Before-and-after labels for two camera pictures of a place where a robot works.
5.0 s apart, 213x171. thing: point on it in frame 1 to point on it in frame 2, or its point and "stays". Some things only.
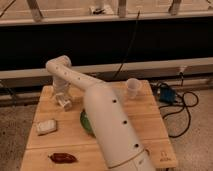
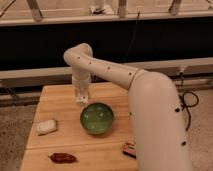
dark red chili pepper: x=62 y=158 stays
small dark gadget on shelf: x=98 y=11 stays
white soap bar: x=46 y=127 stays
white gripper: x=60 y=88 to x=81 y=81
